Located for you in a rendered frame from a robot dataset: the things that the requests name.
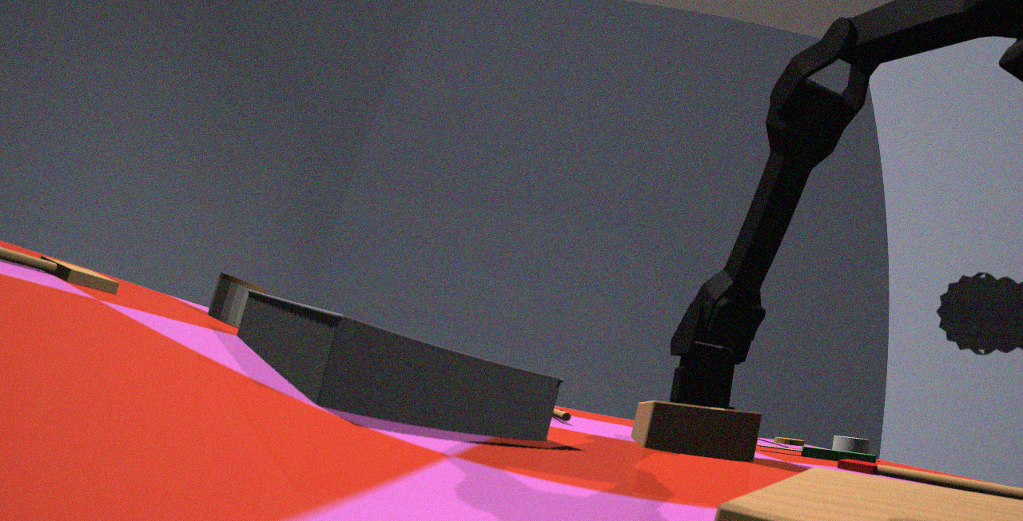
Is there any white jar with wooden lid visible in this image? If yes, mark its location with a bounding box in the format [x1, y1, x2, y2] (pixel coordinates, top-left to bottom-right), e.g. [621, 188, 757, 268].
[208, 272, 266, 327]

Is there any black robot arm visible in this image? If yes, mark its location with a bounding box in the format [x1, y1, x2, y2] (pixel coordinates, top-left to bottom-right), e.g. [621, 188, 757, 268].
[669, 0, 1023, 410]

